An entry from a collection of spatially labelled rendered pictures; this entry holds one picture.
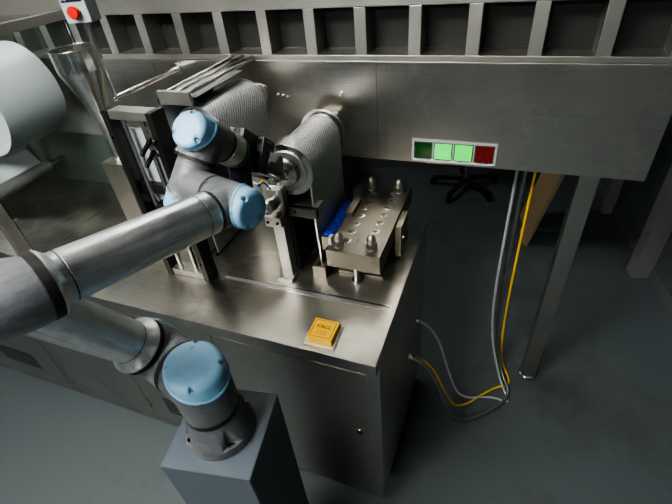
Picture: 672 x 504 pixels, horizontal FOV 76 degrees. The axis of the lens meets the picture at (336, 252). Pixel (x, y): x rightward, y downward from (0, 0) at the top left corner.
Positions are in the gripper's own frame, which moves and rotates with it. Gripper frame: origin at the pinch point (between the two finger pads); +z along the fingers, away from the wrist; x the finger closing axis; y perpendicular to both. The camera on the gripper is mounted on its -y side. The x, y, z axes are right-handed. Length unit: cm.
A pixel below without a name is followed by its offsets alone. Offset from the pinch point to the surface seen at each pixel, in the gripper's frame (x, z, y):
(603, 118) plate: -77, 25, 29
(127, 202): 71, 24, -11
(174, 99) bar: 26.3, -10.2, 15.9
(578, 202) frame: -81, 60, 13
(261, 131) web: 16.1, 17.2, 16.9
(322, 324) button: -16.8, 8.2, -35.7
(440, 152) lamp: -37, 33, 19
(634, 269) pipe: -135, 185, 0
